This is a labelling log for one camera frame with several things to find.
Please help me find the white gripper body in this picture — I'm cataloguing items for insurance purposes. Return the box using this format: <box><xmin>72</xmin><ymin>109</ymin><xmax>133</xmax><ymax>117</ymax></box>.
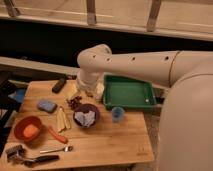
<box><xmin>76</xmin><ymin>69</ymin><xmax>101</xmax><ymax>91</ymax></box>

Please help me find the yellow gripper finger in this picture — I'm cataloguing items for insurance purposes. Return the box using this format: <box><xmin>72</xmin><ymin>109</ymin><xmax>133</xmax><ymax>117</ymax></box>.
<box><xmin>67</xmin><ymin>84</ymin><xmax>80</xmax><ymax>100</ymax></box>
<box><xmin>95</xmin><ymin>83</ymin><xmax>104</xmax><ymax>101</ymax></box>

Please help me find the peeled yellow banana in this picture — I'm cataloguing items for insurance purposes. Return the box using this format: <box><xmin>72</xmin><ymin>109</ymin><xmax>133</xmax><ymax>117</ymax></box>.
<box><xmin>57</xmin><ymin>107</ymin><xmax>71</xmax><ymax>132</ymax></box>

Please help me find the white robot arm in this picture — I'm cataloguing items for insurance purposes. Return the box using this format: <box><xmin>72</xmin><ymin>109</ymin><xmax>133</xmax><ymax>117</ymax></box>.
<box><xmin>76</xmin><ymin>44</ymin><xmax>213</xmax><ymax>171</ymax></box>

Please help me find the green plastic tray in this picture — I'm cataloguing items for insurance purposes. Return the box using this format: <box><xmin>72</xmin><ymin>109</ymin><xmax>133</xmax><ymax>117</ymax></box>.
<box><xmin>103</xmin><ymin>75</ymin><xmax>157</xmax><ymax>110</ymax></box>

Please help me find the black remote control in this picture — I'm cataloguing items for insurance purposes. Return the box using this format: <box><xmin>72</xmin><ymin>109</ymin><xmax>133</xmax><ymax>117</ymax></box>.
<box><xmin>52</xmin><ymin>78</ymin><xmax>66</xmax><ymax>93</ymax></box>

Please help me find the bunch of red grapes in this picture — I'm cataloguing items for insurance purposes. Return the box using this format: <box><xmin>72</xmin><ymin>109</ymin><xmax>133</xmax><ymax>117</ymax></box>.
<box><xmin>67</xmin><ymin>96</ymin><xmax>82</xmax><ymax>110</ymax></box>

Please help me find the blue sponge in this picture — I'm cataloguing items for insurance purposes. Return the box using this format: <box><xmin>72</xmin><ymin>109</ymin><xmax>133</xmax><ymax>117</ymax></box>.
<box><xmin>37</xmin><ymin>99</ymin><xmax>57</xmax><ymax>113</ymax></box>

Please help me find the dark purple bowl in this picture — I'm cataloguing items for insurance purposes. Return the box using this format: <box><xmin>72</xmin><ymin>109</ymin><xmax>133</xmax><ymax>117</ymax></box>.
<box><xmin>73</xmin><ymin>103</ymin><xmax>100</xmax><ymax>128</ymax></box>

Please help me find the small blue cup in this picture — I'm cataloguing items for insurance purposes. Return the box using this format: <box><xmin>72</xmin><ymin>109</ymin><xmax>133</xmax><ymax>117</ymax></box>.
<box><xmin>111</xmin><ymin>106</ymin><xmax>125</xmax><ymax>122</ymax></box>

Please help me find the crumpled grey cloth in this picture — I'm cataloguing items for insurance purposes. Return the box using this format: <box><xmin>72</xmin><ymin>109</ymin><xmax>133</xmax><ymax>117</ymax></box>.
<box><xmin>74</xmin><ymin>111</ymin><xmax>95</xmax><ymax>127</ymax></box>

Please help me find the wooden table board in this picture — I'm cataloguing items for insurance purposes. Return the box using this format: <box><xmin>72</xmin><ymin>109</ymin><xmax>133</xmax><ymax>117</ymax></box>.
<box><xmin>0</xmin><ymin>78</ymin><xmax>155</xmax><ymax>171</ymax></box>

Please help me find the orange round fruit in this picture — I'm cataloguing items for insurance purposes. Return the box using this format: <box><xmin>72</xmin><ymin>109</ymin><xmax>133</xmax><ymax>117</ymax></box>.
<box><xmin>23</xmin><ymin>124</ymin><xmax>39</xmax><ymax>138</ymax></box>

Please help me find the orange plastic bowl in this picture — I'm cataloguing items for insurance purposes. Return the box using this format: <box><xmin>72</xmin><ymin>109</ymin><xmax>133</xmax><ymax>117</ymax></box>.
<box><xmin>14</xmin><ymin>116</ymin><xmax>42</xmax><ymax>143</ymax></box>

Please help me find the silver metal spoon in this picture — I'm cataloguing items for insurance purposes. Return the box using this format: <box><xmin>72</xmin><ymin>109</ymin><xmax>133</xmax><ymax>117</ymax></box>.
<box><xmin>40</xmin><ymin>146</ymin><xmax>73</xmax><ymax>154</ymax></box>

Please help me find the black handled kitchen tool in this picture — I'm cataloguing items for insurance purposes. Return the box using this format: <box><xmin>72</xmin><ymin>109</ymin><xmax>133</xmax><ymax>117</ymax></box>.
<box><xmin>24</xmin><ymin>155</ymin><xmax>59</xmax><ymax>167</ymax></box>

